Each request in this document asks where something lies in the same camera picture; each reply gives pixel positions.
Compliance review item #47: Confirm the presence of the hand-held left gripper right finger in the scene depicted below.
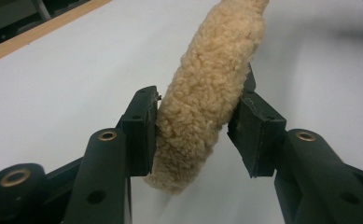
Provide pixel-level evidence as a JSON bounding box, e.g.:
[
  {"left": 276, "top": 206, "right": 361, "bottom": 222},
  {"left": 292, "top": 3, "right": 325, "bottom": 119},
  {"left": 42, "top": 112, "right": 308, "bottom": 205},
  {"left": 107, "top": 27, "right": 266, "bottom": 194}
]
[{"left": 227, "top": 91, "right": 363, "bottom": 224}]

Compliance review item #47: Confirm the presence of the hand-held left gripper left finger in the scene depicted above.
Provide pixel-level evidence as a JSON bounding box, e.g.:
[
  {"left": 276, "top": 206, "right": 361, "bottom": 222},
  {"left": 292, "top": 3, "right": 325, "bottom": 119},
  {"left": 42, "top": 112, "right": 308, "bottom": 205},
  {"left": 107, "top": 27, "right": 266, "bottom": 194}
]
[{"left": 62, "top": 85, "right": 161, "bottom": 224}]

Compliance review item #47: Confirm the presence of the tan fluffy plush ring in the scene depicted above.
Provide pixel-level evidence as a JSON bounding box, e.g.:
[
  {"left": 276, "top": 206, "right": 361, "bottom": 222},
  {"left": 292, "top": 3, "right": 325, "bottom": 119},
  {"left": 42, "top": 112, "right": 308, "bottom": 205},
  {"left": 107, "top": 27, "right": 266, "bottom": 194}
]
[{"left": 143, "top": 0, "right": 271, "bottom": 196}]

